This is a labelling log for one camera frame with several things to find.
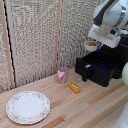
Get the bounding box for black air fryer drawer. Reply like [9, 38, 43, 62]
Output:
[74, 51, 123, 88]

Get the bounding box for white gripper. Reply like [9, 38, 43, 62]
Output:
[87, 23, 122, 52]

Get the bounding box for yellow food block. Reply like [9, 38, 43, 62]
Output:
[67, 82, 82, 95]

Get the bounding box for yellow food in bowl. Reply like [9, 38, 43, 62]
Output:
[85, 41, 98, 47]

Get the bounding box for white floral rim plate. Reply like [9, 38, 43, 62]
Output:
[5, 90, 52, 126]

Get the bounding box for wide woven screen panel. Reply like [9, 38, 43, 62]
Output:
[3, 0, 62, 88]

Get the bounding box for pink cup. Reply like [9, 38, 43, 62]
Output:
[57, 66, 69, 84]

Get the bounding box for small white bowl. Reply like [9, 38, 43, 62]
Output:
[83, 40, 100, 53]

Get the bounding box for white rounded object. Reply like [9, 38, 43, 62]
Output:
[112, 104, 128, 128]

